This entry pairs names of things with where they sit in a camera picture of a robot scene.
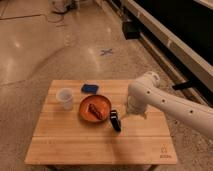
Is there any white pointed end effector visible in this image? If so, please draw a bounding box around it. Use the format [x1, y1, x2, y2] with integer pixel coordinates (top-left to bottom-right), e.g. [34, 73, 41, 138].
[119, 113, 128, 119]

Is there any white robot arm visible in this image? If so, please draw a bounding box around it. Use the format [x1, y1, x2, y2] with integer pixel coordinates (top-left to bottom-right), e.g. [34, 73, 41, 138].
[126, 71, 213, 140]

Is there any orange plate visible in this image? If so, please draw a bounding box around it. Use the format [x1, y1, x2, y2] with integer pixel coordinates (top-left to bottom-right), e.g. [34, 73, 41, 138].
[79, 95, 111, 123]

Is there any brown food piece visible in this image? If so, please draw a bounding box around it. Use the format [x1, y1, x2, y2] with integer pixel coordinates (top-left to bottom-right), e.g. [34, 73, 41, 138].
[89, 104, 102, 120]

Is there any wooden table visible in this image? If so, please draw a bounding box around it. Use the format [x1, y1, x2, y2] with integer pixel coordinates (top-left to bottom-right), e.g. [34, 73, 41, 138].
[25, 80, 177, 165]

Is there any blue sponge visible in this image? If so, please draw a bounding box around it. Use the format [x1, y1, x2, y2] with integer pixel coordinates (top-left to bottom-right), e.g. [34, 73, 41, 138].
[81, 84, 99, 94]

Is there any black box on floor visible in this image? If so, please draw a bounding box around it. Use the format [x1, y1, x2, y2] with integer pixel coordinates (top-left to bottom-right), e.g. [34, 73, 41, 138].
[122, 22, 140, 40]

